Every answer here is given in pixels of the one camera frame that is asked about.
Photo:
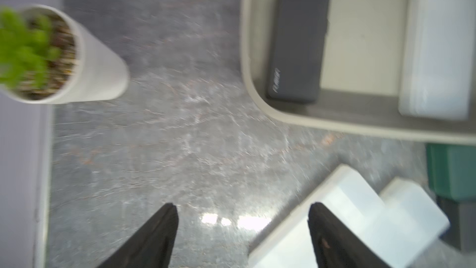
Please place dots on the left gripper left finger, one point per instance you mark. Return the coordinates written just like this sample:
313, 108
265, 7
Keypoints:
151, 246

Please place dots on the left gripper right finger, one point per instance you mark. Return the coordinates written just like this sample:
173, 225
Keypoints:
335, 246

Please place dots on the translucent white pencil case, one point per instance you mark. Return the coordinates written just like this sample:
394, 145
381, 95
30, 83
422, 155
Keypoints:
345, 193
439, 59
408, 223

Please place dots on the beige plastic storage box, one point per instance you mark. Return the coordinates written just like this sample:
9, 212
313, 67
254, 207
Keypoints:
360, 78

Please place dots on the black pencil case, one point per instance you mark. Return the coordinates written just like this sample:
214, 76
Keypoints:
297, 49

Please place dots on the dark green pencil case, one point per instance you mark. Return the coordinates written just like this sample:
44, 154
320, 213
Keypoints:
452, 171

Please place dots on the small potted green plant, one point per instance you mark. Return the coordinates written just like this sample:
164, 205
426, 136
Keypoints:
49, 58

